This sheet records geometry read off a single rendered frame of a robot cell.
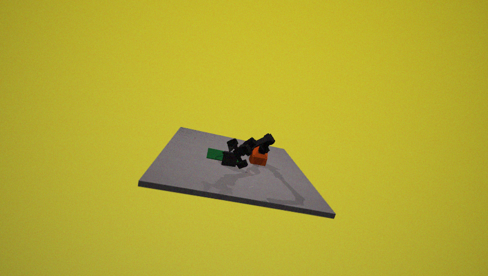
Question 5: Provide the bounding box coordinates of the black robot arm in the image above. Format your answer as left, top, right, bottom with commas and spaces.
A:
239, 133, 275, 156

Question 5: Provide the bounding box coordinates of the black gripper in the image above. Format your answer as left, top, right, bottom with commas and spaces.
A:
227, 138, 248, 169

